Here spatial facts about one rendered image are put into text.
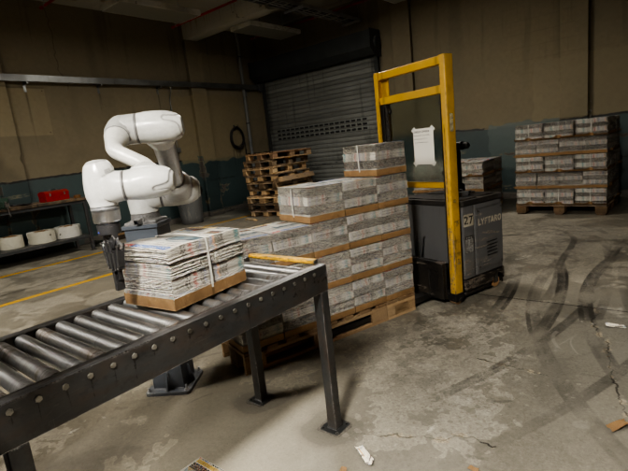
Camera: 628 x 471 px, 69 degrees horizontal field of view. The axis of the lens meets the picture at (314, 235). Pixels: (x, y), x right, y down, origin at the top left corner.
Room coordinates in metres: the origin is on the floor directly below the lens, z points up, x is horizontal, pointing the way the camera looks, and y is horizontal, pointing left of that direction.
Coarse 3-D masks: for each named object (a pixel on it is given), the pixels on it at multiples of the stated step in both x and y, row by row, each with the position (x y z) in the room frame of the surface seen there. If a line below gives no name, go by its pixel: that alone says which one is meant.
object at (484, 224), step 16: (432, 192) 4.22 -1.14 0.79; (480, 192) 3.81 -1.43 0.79; (496, 192) 3.76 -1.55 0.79; (416, 208) 3.82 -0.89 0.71; (432, 208) 3.68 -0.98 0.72; (464, 208) 3.45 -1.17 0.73; (480, 208) 3.55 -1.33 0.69; (496, 208) 3.66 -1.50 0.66; (416, 224) 3.83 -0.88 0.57; (432, 224) 3.68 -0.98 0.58; (464, 224) 3.44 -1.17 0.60; (480, 224) 3.55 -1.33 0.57; (496, 224) 3.66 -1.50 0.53; (416, 240) 3.85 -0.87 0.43; (432, 240) 3.69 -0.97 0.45; (464, 240) 3.44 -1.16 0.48; (480, 240) 3.54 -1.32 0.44; (496, 240) 3.65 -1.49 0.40; (432, 256) 3.70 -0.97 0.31; (464, 256) 3.44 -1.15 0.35; (480, 256) 3.54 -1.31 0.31; (496, 256) 3.65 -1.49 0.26; (464, 272) 3.44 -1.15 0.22; (480, 272) 3.55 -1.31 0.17; (496, 272) 3.64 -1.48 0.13; (464, 288) 3.44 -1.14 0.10; (480, 288) 3.54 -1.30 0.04
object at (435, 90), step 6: (420, 90) 3.54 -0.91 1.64; (426, 90) 3.49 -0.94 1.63; (432, 90) 3.44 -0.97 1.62; (438, 90) 3.39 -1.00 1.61; (390, 96) 3.81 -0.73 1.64; (396, 96) 3.75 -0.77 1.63; (402, 96) 3.70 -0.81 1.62; (408, 96) 3.64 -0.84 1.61; (414, 96) 3.59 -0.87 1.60; (420, 96) 3.54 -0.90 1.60; (426, 96) 3.54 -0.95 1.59; (384, 102) 3.87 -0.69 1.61; (390, 102) 3.82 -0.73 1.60; (396, 102) 3.77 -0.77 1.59
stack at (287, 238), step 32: (288, 224) 2.99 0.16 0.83; (320, 224) 2.92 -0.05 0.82; (352, 224) 3.07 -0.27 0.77; (352, 256) 3.05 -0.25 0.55; (352, 288) 3.03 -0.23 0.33; (384, 288) 3.19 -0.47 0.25; (288, 320) 2.75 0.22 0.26; (352, 320) 3.01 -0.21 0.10; (384, 320) 3.17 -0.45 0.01; (224, 352) 2.86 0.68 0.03
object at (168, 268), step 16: (144, 240) 1.73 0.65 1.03; (160, 240) 1.70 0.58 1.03; (176, 240) 1.67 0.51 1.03; (192, 240) 1.64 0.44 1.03; (128, 256) 1.64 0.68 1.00; (144, 256) 1.59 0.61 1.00; (160, 256) 1.54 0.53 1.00; (176, 256) 1.55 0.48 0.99; (192, 256) 1.62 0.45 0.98; (128, 272) 1.66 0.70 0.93; (144, 272) 1.61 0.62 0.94; (160, 272) 1.55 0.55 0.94; (176, 272) 1.55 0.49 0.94; (192, 272) 1.60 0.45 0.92; (128, 288) 1.68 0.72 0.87; (144, 288) 1.62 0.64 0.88; (160, 288) 1.57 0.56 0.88; (176, 288) 1.54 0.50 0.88; (192, 288) 1.60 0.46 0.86
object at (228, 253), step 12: (192, 228) 1.91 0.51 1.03; (204, 228) 1.88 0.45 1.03; (216, 228) 1.85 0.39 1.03; (228, 228) 1.83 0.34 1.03; (216, 240) 1.72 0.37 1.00; (228, 240) 1.77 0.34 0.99; (240, 240) 1.83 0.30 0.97; (216, 252) 1.71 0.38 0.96; (228, 252) 1.76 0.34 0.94; (240, 252) 1.82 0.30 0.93; (216, 264) 1.71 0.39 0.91; (228, 264) 1.76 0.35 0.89; (240, 264) 1.82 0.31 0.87; (216, 276) 1.71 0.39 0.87; (228, 276) 1.75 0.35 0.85
